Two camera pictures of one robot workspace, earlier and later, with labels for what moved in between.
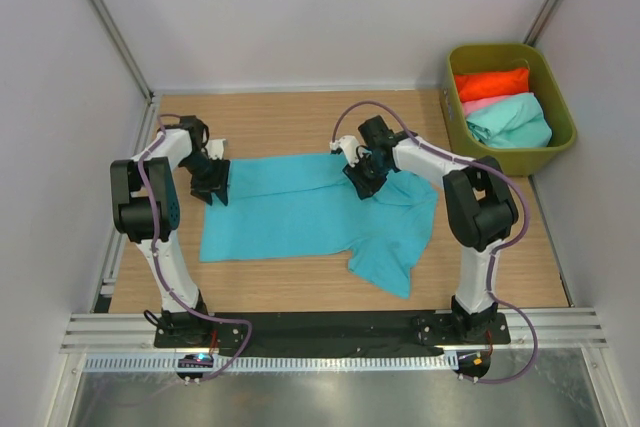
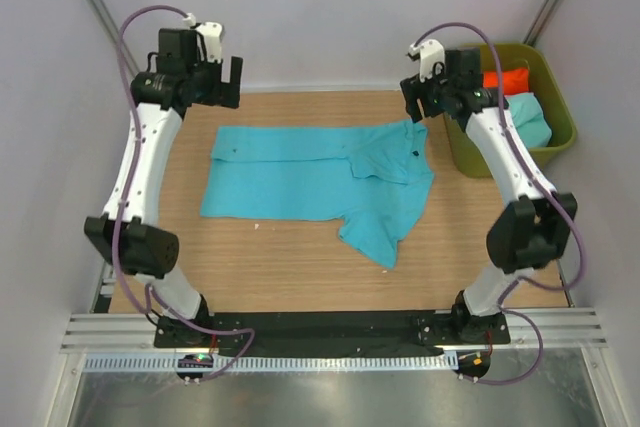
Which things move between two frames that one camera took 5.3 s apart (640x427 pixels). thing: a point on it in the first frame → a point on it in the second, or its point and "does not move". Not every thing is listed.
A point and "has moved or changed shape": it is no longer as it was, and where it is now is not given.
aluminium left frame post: [109, 21] does not move
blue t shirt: [286, 205] has moved or changed shape
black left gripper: [217, 184] → [224, 94]
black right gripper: [365, 189] → [411, 89]
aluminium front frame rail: [564, 327] does not move
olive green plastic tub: [499, 57] does not move
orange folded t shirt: [490, 83] does not move
